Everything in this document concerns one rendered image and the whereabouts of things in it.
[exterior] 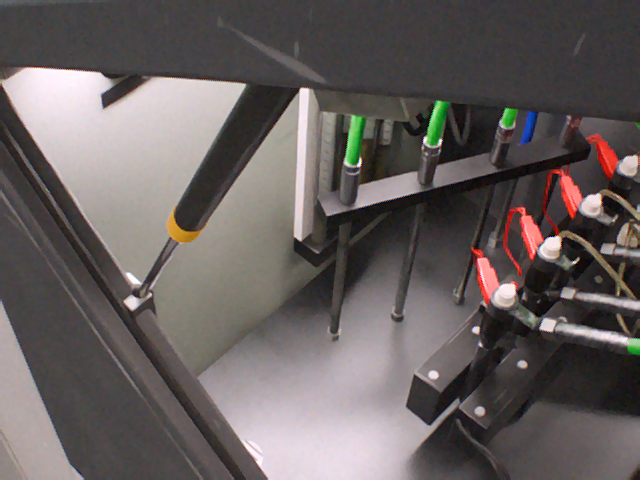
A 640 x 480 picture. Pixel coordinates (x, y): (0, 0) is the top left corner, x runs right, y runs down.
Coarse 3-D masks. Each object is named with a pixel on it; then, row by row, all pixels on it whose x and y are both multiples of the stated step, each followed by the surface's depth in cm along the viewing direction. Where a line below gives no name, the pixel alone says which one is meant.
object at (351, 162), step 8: (352, 120) 88; (360, 120) 88; (352, 128) 89; (360, 128) 89; (352, 136) 90; (360, 136) 90; (352, 144) 91; (360, 144) 91; (352, 152) 91; (360, 152) 92; (344, 160) 93; (352, 160) 92; (360, 160) 93; (344, 168) 94; (352, 168) 93; (632, 344) 78; (632, 352) 79
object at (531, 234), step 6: (522, 216) 98; (528, 216) 98; (522, 222) 98; (528, 222) 98; (522, 228) 98; (528, 228) 97; (534, 228) 97; (522, 234) 98; (528, 234) 97; (534, 234) 96; (528, 240) 96; (534, 240) 96; (540, 240) 96; (528, 246) 96; (534, 246) 96; (534, 252) 95
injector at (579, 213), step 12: (600, 204) 97; (576, 216) 97; (588, 216) 96; (600, 216) 96; (576, 228) 98; (588, 228) 97; (588, 240) 99; (564, 252) 103; (576, 252) 100; (588, 252) 100; (564, 276) 105; (540, 312) 112
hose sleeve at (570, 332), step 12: (564, 324) 84; (576, 324) 83; (564, 336) 84; (576, 336) 83; (588, 336) 82; (600, 336) 81; (612, 336) 80; (624, 336) 79; (600, 348) 81; (612, 348) 80; (624, 348) 79
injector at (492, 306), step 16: (496, 288) 89; (496, 304) 88; (496, 320) 90; (480, 336) 93; (496, 336) 92; (512, 336) 91; (480, 352) 96; (480, 368) 98; (464, 384) 102; (480, 384) 101; (464, 400) 104
